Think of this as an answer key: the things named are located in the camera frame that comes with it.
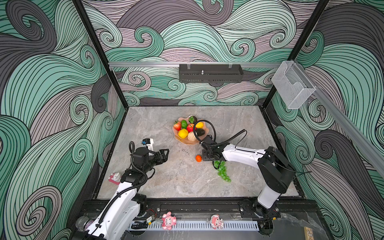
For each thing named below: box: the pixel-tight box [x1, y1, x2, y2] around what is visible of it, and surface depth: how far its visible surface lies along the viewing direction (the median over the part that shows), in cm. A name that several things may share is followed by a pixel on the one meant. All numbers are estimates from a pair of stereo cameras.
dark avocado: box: [195, 128, 205, 137], surface depth 98 cm
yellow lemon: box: [178, 128, 189, 139], surface depth 99 cm
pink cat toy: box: [161, 211, 177, 231], surface depth 69 cm
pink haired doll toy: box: [210, 214, 224, 230], surface depth 69 cm
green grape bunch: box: [213, 160, 231, 183], surface depth 85 cm
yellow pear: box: [195, 121, 204, 129], surface depth 102 cm
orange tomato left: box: [195, 154, 202, 163], surface depth 91 cm
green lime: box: [181, 119, 188, 129], surface depth 103 cm
